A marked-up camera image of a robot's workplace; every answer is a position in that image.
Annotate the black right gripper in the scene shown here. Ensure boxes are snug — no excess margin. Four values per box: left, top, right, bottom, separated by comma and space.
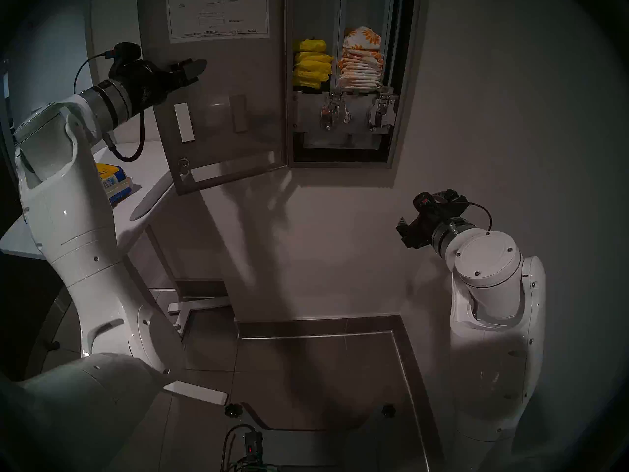
396, 208, 451, 249

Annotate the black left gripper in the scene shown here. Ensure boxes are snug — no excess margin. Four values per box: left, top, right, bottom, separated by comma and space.
109, 58, 208, 114

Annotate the stainless steel dispenser door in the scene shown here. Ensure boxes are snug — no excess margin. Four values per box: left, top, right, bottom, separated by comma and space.
137, 0, 290, 196

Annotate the white pad orange flower print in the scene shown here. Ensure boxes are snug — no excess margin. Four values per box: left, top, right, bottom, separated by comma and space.
342, 47, 384, 63
343, 26, 383, 50

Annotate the dark robot base platform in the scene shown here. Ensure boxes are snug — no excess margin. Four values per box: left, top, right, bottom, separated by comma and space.
243, 402, 428, 472

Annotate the chrome dispenser lever mechanism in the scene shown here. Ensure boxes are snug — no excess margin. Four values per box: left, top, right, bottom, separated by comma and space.
366, 93, 398, 132
318, 93, 350, 131

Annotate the stainless steel dispenser cabinet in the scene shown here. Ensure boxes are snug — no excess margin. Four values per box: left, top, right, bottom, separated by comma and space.
285, 0, 419, 170

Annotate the white instruction sheet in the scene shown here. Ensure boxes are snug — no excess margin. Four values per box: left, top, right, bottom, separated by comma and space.
166, 0, 271, 44

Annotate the white table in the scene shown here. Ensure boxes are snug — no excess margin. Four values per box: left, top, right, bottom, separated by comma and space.
0, 141, 229, 407

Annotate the blue pad package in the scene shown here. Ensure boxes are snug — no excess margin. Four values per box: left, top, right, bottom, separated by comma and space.
96, 163, 134, 206

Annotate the black power box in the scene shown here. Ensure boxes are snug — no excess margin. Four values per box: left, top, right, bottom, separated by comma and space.
221, 423, 263, 472

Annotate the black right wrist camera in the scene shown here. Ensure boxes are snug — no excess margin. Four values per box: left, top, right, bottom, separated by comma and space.
413, 188, 468, 216

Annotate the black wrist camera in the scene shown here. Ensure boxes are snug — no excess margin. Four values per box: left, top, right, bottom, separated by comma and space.
413, 188, 468, 216
109, 41, 143, 64

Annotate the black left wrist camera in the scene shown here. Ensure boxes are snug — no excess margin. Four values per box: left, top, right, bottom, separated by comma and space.
109, 41, 143, 64

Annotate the thick black cable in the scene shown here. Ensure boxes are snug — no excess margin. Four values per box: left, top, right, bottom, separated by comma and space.
103, 110, 146, 162

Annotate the thin black cable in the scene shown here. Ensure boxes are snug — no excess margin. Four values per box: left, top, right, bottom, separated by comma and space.
74, 52, 114, 95

